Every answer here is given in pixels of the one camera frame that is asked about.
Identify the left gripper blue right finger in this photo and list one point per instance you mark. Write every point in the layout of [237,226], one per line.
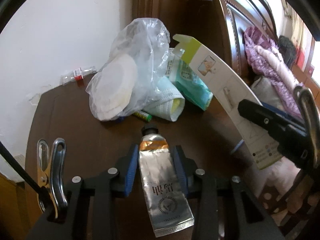
[216,216]

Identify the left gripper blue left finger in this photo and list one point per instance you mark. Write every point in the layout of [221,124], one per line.
[96,197]

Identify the silver hand cream tube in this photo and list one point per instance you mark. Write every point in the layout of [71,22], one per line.
[168,208]

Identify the white green carton box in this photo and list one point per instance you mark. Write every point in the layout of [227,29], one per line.
[229,90]

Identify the metal clip on right gripper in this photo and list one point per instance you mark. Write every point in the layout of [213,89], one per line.
[309,111]

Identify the metal clip on gripper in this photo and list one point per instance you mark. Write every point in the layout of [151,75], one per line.
[50,164]
[309,111]

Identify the grey pillow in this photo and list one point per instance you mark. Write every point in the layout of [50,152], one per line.
[266,93]

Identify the metal clip on left gripper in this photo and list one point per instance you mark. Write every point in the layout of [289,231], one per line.
[50,164]

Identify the brown polka dot bedsheet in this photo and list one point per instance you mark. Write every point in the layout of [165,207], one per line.
[283,193]

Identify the purple lace quilt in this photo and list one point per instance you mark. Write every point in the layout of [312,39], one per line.
[266,60]

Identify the black furry item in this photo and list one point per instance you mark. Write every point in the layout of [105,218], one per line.
[287,50]

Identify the green yellow battery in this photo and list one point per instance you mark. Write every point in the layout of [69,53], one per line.
[143,116]

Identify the white face mask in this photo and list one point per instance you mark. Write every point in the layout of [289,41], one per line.
[166,101]

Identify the clear plastic bag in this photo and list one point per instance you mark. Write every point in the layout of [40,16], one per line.
[127,82]

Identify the teal wet wipes pack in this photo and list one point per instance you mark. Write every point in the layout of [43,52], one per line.
[187,82]

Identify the clear vial red label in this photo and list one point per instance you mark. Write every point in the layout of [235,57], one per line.
[77,75]

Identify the dark wooden headboard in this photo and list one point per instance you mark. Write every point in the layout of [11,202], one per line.
[218,24]

